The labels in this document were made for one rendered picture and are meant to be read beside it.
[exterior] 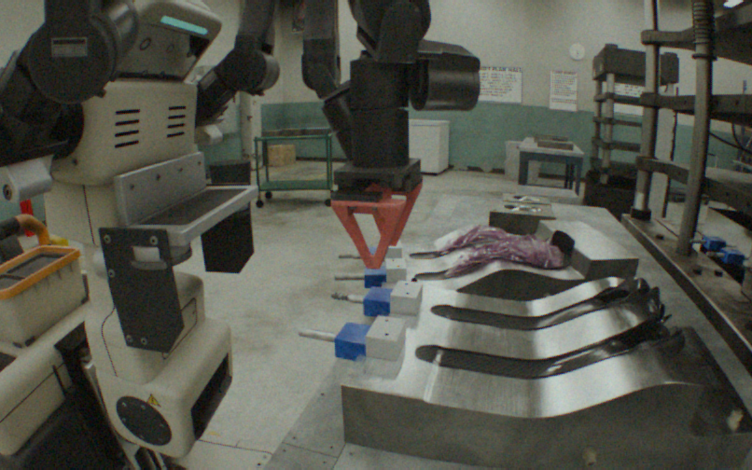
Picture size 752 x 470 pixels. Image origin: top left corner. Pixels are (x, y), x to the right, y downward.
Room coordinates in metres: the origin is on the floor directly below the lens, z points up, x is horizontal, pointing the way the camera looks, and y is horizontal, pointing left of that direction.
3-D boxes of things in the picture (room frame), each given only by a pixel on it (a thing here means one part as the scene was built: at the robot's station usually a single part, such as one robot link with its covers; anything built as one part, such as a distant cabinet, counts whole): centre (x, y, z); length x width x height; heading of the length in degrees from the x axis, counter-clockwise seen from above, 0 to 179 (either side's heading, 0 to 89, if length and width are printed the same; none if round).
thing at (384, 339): (0.42, 0.03, 0.89); 0.13 x 0.05 x 0.05; 74
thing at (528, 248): (0.75, -0.26, 0.90); 0.26 x 0.18 x 0.08; 91
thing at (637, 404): (0.39, -0.24, 0.87); 0.50 x 0.26 x 0.14; 74
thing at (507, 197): (1.35, -0.53, 0.83); 0.17 x 0.13 x 0.06; 74
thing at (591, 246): (0.76, -0.26, 0.86); 0.50 x 0.26 x 0.11; 91
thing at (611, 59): (4.40, -3.14, 1.03); 1.54 x 0.94 x 2.06; 157
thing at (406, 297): (0.52, 0.00, 0.89); 0.13 x 0.05 x 0.05; 73
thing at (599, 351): (0.40, -0.23, 0.92); 0.35 x 0.16 x 0.09; 74
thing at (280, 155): (8.43, 2.03, 0.20); 0.63 x 0.44 x 0.40; 157
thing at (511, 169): (6.61, -2.49, 0.16); 0.60 x 0.42 x 0.33; 63
